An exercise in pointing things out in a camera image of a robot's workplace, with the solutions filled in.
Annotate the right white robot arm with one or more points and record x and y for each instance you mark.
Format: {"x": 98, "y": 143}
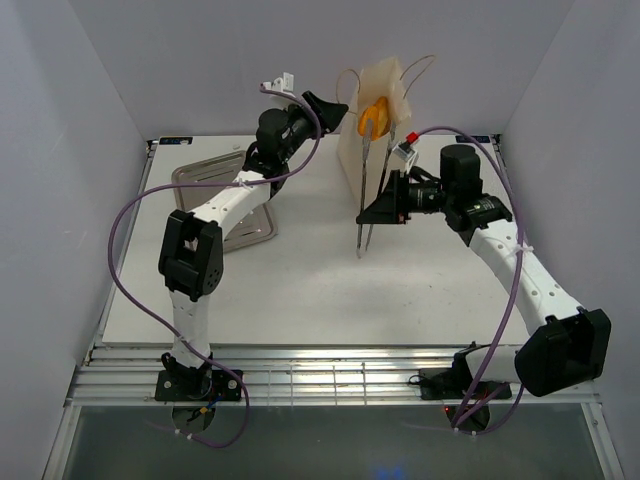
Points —
{"x": 567, "y": 343}

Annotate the aluminium frame rail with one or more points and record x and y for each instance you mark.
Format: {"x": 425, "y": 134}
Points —
{"x": 275, "y": 377}

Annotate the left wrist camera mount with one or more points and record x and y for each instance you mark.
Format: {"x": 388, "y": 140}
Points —
{"x": 282, "y": 85}

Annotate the metal tray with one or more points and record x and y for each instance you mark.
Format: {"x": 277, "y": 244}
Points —
{"x": 204, "y": 190}

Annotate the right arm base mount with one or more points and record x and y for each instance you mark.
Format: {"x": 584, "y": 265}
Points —
{"x": 442, "y": 384}

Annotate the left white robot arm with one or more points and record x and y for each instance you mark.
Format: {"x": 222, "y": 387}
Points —
{"x": 191, "y": 257}

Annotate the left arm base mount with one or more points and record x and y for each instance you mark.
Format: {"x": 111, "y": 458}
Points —
{"x": 207, "y": 386}

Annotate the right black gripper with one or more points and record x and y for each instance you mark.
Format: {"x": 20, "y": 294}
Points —
{"x": 392, "y": 205}

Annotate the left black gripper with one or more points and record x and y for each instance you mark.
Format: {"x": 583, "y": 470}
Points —
{"x": 329, "y": 115}

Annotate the beige paper bag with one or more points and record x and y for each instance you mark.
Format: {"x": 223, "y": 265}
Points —
{"x": 366, "y": 163}

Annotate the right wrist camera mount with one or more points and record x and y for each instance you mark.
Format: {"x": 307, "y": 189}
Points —
{"x": 406, "y": 151}

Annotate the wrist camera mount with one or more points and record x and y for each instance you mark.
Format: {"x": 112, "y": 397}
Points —
{"x": 282, "y": 85}
{"x": 406, "y": 151}

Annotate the oval bread loaf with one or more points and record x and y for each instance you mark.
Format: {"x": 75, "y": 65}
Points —
{"x": 380, "y": 117}

